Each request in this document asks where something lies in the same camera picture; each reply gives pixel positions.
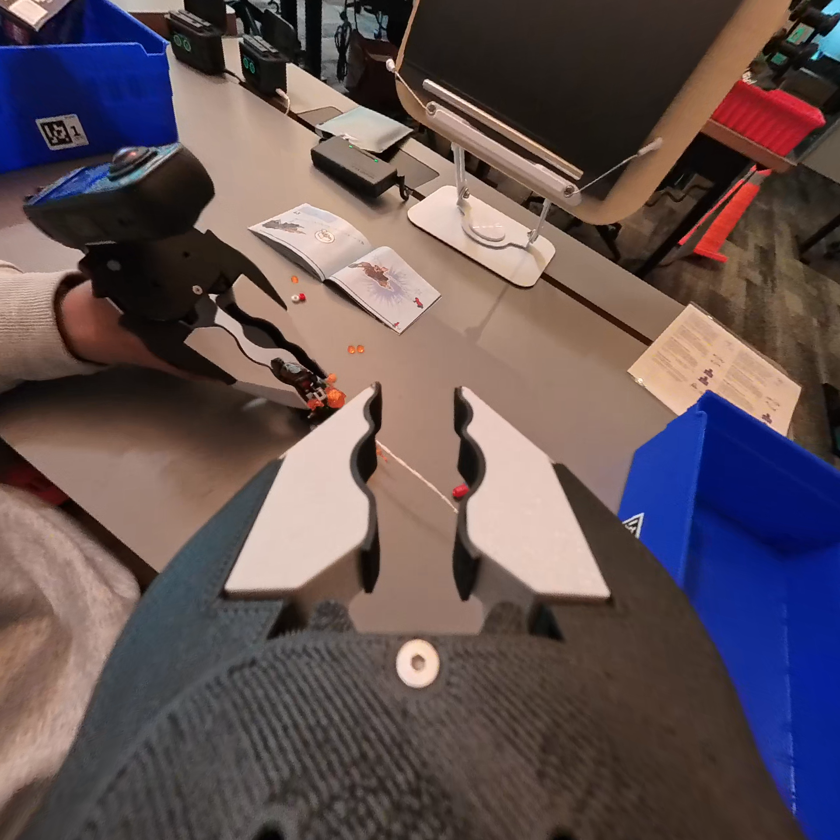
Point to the orange traffic cone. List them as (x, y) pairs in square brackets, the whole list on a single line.
[(722, 216)]

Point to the person's left hand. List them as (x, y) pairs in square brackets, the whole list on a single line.
[(98, 328)]

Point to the red plastic bin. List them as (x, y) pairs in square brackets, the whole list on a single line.
[(768, 118)]

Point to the dark printed box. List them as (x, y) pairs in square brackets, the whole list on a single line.
[(33, 13)]

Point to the wooden background table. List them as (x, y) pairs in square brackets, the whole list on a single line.
[(735, 145)]

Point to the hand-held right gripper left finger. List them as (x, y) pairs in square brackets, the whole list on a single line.
[(308, 512)]

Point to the silver monitor stand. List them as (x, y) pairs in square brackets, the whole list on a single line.
[(479, 223)]

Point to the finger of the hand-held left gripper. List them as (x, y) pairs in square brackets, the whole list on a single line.
[(229, 358), (262, 331)]

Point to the black flame-headed lego minifigure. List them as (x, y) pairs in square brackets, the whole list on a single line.
[(305, 387)]

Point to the black monitor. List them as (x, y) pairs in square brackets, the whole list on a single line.
[(577, 65)]

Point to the lego instruction booklet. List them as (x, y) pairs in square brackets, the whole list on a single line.
[(341, 262)]

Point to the black power adapter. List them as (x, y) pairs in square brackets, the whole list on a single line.
[(351, 164)]

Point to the person's left forearm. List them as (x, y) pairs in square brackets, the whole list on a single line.
[(33, 321)]

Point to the blue plastic bin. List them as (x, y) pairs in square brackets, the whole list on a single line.
[(98, 85), (754, 623)]

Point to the grey flat pouch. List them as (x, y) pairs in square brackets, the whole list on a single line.
[(367, 128)]

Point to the printed paper sheet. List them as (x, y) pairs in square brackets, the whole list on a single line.
[(715, 367)]

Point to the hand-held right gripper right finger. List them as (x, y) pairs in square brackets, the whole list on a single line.
[(525, 512)]

